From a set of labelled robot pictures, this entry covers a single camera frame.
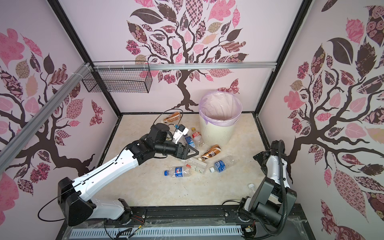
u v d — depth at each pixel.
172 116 1.13
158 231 0.70
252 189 0.81
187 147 0.59
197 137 1.02
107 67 0.90
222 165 0.85
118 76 0.95
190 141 0.97
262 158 0.67
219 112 1.03
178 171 0.83
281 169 0.50
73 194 0.39
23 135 0.54
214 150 0.92
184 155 0.59
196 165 0.91
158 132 0.53
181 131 0.64
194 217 0.75
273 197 0.45
